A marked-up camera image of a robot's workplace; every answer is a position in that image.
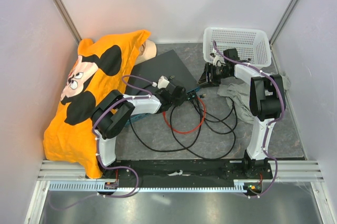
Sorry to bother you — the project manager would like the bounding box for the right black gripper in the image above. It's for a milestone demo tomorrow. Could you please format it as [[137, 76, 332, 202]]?
[[196, 62, 231, 88]]

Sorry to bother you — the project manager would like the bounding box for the red ethernet cable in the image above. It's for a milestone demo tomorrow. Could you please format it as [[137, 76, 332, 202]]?
[[162, 96, 206, 134]]

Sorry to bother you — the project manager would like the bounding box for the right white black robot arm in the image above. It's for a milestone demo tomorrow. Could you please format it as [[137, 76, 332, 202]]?
[[198, 48, 285, 179]]

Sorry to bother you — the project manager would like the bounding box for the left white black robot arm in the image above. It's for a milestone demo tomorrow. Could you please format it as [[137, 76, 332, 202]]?
[[91, 86, 187, 178]]

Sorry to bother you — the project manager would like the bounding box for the grey cloth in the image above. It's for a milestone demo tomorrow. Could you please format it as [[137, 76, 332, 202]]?
[[217, 70, 292, 124]]

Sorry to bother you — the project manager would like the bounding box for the peach fabric hat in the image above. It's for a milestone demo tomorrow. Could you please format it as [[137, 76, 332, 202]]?
[[135, 40, 157, 65]]

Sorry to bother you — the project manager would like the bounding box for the white plastic basket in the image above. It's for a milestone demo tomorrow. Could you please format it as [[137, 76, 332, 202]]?
[[203, 27, 272, 69]]

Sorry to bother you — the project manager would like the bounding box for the orange mickey mouse cloth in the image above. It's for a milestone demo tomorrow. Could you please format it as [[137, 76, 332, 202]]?
[[43, 30, 151, 179]]

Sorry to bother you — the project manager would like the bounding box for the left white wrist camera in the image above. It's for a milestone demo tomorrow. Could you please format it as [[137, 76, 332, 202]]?
[[151, 75, 170, 89]]

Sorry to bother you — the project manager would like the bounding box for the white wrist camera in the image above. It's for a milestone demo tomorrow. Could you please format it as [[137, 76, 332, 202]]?
[[210, 53, 225, 67], [151, 75, 170, 89]]

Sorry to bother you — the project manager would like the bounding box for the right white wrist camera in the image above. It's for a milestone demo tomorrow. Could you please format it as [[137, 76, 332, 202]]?
[[210, 53, 225, 67]]

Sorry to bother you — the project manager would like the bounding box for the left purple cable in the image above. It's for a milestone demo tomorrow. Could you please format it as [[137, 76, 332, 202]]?
[[48, 75, 158, 211]]

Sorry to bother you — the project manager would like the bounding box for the purple cable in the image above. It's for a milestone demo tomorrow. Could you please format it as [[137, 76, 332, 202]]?
[[48, 75, 158, 211], [212, 40, 287, 200]]

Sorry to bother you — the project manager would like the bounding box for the dark blue network switch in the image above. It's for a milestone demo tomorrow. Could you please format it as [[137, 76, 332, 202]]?
[[123, 49, 200, 128]]

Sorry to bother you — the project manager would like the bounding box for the black ethernet cable loop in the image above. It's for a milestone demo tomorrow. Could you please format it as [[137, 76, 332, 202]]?
[[170, 94, 237, 159]]

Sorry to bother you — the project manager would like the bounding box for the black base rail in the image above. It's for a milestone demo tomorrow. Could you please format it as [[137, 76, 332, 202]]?
[[100, 159, 273, 188]]

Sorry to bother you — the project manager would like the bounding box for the white slotted cable duct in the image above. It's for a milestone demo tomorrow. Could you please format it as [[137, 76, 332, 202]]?
[[49, 181, 262, 193]]

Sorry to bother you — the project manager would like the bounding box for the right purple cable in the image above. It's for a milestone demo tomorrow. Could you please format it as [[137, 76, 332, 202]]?
[[212, 40, 287, 200]]

